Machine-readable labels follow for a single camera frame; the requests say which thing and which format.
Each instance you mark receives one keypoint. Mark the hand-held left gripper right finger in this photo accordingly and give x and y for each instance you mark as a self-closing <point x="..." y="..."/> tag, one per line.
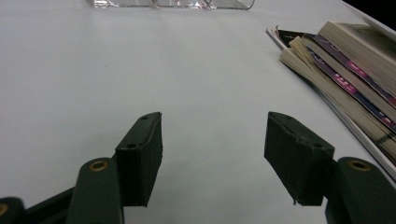
<point x="295" y="161"/>

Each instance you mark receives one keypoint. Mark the clear acrylic book rack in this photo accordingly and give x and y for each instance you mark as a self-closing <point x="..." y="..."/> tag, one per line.
<point x="174" y="3"/>

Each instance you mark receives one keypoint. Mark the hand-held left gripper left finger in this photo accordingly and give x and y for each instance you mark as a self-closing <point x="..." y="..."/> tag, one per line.
<point x="140" y="161"/>

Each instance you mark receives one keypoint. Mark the dark cover book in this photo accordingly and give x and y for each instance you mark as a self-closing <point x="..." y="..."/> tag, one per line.
<point x="289" y="36"/>

